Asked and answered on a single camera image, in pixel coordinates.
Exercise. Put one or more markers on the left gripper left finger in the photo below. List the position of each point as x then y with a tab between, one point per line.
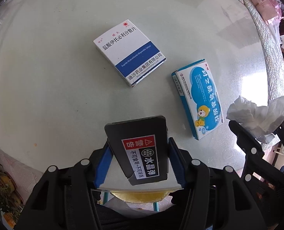
66	198

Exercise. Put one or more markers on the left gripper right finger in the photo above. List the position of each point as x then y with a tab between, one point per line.
213	197

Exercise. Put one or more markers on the white tissue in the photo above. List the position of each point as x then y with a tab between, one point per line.
259	121

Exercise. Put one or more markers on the black cardboard warning box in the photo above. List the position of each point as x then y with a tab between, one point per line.
140	147

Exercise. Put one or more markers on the red long carton box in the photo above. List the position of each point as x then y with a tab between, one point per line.
125	209

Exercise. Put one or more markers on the green potted plant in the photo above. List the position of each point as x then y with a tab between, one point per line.
11	203

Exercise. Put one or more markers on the blue cartoon bear medicine box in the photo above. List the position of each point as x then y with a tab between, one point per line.
199	96

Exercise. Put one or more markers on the pink paper on sofa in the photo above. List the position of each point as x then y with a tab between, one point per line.
270	10

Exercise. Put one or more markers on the white blue medicine box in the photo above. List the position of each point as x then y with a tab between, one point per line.
130	51

